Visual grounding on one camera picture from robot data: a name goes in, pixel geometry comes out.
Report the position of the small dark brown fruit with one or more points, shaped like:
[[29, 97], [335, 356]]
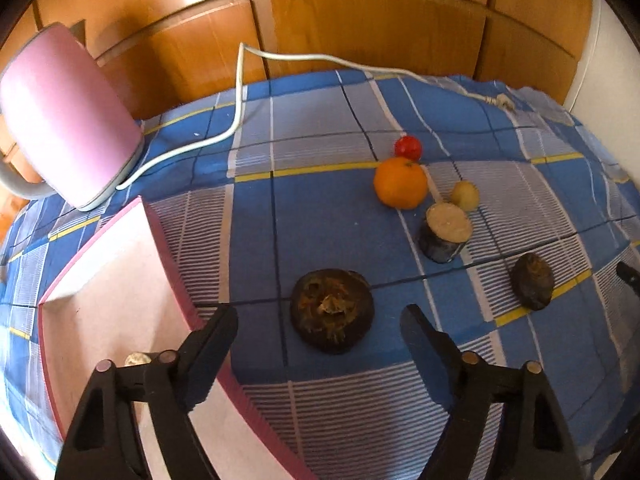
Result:
[[532, 282]]

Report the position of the wooden panelled wardrobe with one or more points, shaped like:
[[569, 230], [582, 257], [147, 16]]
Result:
[[375, 20]]

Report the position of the small red tomato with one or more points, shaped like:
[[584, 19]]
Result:
[[407, 147]]

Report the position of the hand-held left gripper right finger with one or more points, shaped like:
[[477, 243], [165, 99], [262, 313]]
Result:
[[420, 345]]

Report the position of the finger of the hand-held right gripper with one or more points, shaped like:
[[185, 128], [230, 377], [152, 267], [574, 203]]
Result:
[[631, 280]]

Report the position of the large purple-skinned cut piece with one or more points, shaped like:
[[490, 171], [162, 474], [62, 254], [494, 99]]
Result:
[[445, 230]]

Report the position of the large dark brown fruit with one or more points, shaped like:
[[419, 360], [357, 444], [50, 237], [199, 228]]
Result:
[[332, 310]]

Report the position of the small purple-skinned cut piece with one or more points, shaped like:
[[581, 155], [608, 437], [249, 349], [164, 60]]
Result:
[[137, 359]]

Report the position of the small yellow round fruit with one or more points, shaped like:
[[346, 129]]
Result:
[[466, 196]]

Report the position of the pink electric kettle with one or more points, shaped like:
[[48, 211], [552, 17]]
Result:
[[65, 110]]

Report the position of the pink shallow cardboard box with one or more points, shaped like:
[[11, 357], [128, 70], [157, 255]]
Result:
[[115, 280]]

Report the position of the orange mandarin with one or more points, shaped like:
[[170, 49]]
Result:
[[400, 184]]

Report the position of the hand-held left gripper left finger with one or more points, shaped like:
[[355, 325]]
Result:
[[212, 355]]

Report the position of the blue plaid tablecloth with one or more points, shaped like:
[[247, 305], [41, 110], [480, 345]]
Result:
[[320, 220]]

